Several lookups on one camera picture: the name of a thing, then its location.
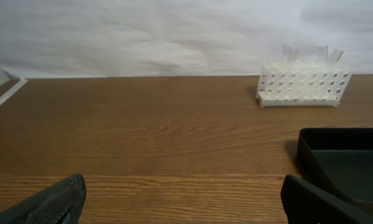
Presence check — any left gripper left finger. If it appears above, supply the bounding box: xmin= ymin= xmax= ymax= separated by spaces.
xmin=0 ymin=173 xmax=87 ymax=224

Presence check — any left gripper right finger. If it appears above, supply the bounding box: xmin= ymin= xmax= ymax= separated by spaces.
xmin=280 ymin=174 xmax=373 ymax=224

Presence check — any clear test tube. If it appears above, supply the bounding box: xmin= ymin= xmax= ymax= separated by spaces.
xmin=328 ymin=49 xmax=344 ymax=65
xmin=318 ymin=45 xmax=329 ymax=62

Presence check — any black tray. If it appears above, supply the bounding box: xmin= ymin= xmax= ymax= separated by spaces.
xmin=296 ymin=127 xmax=373 ymax=218

